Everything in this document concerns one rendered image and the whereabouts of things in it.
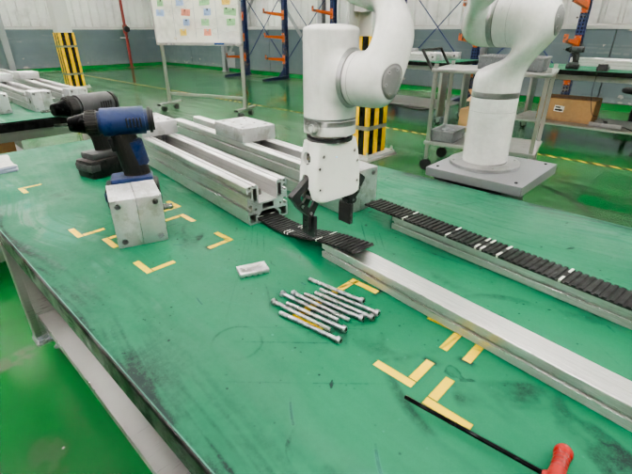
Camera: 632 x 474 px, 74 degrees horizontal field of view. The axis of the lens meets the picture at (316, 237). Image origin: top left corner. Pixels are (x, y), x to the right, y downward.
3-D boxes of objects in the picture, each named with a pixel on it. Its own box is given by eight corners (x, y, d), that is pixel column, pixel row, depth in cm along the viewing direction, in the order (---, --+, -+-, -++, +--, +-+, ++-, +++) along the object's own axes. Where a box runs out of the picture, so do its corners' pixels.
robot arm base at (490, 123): (471, 150, 133) (481, 89, 125) (531, 164, 120) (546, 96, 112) (435, 163, 122) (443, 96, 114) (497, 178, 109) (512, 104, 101)
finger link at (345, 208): (351, 190, 74) (349, 225, 77) (363, 186, 76) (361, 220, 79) (339, 185, 77) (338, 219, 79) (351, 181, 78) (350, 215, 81)
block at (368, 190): (382, 202, 101) (385, 164, 97) (344, 215, 94) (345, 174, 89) (355, 193, 107) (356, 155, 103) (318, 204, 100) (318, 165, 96)
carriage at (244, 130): (276, 147, 125) (275, 123, 122) (244, 153, 119) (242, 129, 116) (246, 137, 136) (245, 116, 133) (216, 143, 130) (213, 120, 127)
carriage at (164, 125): (179, 141, 132) (176, 118, 129) (144, 147, 125) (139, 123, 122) (159, 133, 143) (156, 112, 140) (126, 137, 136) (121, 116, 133)
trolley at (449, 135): (538, 169, 386) (566, 49, 342) (529, 187, 344) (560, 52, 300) (428, 154, 435) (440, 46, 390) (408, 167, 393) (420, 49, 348)
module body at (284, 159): (348, 195, 106) (350, 161, 102) (318, 204, 100) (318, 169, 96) (202, 138, 161) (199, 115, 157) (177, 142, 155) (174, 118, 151)
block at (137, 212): (181, 237, 84) (174, 192, 80) (118, 249, 79) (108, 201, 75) (171, 219, 92) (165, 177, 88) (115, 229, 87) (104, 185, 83)
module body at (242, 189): (287, 213, 95) (286, 177, 91) (248, 226, 89) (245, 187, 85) (153, 146, 150) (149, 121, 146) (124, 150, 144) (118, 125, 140)
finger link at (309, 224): (302, 205, 68) (303, 242, 71) (317, 200, 70) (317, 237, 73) (291, 199, 70) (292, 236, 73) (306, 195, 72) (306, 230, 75)
